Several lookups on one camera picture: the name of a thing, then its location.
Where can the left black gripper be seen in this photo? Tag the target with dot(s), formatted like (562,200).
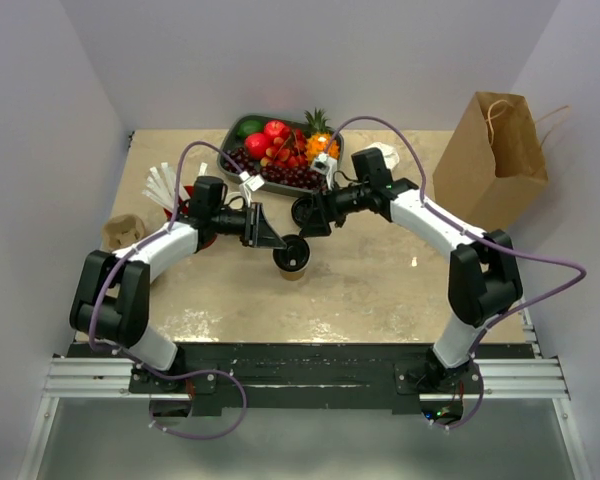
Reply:
(257,231)

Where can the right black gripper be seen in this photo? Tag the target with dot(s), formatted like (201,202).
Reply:
(325,210)

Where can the black coffee cup lid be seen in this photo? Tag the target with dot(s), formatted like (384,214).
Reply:
(295,256)

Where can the brown paper coffee cup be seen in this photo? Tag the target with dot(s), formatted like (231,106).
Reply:
(294,275)

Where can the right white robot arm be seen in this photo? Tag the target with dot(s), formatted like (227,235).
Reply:
(484,280)

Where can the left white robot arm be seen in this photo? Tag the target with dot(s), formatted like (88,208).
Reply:
(112,301)

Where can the stacked black lids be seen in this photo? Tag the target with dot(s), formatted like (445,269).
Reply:
(301,210)

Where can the dark grape bunch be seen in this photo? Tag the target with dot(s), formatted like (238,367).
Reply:
(293,172)

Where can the orange spiky fruit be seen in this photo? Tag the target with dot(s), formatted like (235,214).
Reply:
(321,142)

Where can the dark green fruit tray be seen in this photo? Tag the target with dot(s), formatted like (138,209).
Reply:
(314,122)

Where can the red apple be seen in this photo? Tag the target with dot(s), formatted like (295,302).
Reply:
(276,129)
(257,144)

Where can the white napkin wrapped cup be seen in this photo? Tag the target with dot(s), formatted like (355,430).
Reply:
(390,154)

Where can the green lime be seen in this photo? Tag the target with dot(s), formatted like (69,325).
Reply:
(249,127)

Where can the brown pulp cup carrier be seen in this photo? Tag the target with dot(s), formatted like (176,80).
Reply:
(122,231)

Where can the brown paper bag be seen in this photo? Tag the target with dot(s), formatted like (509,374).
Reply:
(493,167)

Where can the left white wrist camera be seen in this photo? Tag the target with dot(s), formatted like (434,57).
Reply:
(249,184)

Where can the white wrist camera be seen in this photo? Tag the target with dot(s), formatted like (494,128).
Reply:
(324,165)
(249,184)

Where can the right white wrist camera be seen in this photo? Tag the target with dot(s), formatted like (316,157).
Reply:
(324,165)

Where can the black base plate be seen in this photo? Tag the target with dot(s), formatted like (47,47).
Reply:
(219,376)

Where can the aluminium rail frame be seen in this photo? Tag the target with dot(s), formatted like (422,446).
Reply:
(548,383)

